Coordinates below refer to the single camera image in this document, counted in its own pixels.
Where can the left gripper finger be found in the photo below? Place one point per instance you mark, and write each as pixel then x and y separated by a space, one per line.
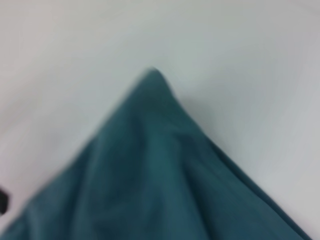
pixel 3 200

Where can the teal blue t-shirt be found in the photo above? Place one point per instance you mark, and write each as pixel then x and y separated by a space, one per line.
pixel 155 175

